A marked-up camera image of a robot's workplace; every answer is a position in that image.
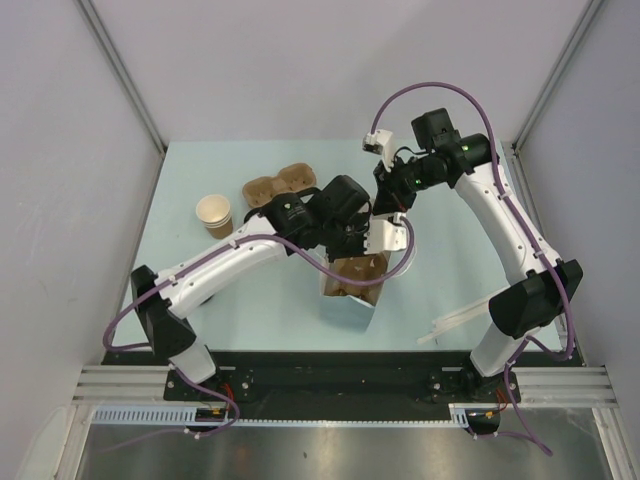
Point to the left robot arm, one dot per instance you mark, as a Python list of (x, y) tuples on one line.
[(335, 218)]

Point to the stack of paper cups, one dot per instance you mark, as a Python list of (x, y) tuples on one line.
[(214, 212)]

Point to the aluminium frame rail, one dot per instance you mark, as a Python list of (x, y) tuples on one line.
[(120, 385)]

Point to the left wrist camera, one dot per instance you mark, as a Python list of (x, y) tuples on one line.
[(386, 233)]

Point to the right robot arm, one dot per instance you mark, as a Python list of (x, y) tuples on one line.
[(541, 283)]

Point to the brown cardboard cup carrier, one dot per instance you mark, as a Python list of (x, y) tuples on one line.
[(369, 267)]

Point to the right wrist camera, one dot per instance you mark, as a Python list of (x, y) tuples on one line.
[(381, 143)]

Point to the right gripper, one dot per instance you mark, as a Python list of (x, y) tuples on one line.
[(390, 196)]

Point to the light blue paper bag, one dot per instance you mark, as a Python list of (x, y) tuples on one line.
[(352, 282)]

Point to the white straw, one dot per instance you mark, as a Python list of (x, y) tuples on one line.
[(461, 334), (450, 324), (468, 312)]

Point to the light blue table mat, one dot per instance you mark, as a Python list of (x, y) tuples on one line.
[(276, 306)]

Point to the white slotted cable duct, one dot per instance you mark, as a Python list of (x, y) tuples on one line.
[(150, 414)]

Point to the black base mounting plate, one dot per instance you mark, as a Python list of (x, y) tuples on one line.
[(378, 387)]

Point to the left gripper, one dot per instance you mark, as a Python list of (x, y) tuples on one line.
[(358, 249)]

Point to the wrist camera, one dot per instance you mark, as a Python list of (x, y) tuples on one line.
[(386, 233), (381, 143)]

